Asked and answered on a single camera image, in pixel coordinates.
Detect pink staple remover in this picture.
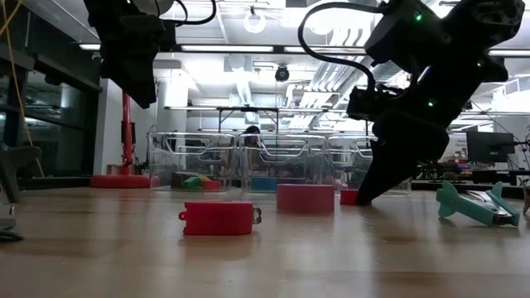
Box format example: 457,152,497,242
322,175,348,192

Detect black overhead camera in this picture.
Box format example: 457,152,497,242
274,65,292,84

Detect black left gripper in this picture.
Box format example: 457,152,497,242
100,39,166,110

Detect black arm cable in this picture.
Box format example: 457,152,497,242
173,0,219,26
296,1,390,94

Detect red staple remover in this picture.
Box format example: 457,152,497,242
177,200,263,237

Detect clear plastic bin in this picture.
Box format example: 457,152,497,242
326,135,412,196
147,131,239,193
236,132,330,194

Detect green mini stapler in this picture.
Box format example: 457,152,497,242
183,176,205,192

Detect dark glass partition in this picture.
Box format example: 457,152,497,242
0,0,103,190

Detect pink tape roll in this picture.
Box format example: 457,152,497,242
276,183,336,215

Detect red desk lamp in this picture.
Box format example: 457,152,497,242
89,90,161,190

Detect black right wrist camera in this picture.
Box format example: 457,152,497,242
346,84,376,122

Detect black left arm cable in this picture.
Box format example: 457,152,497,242
173,0,219,26

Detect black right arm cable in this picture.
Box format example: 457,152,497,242
296,1,390,94

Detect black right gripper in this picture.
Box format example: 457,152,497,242
356,108,451,207

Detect yellow extension cable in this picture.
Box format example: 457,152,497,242
0,0,46,179

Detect person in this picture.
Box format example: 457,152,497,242
243,125,263,175

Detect black computer monitor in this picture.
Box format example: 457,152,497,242
465,131,516,164

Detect teal staple remover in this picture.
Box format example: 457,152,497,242
435,180,522,228

